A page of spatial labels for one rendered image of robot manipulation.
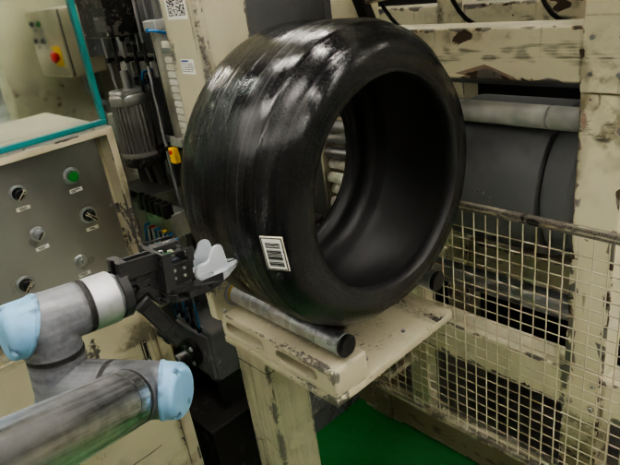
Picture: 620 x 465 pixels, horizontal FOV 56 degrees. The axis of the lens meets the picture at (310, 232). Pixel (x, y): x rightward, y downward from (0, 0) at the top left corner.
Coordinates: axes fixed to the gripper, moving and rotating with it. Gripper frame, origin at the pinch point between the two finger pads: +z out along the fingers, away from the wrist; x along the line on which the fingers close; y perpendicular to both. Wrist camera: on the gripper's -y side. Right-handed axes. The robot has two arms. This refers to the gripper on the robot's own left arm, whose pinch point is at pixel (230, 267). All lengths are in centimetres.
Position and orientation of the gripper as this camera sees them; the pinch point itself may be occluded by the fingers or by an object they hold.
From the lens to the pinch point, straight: 98.5
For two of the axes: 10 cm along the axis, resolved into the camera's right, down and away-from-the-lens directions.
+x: -6.9, -2.2, 6.9
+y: -0.4, -9.4, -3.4
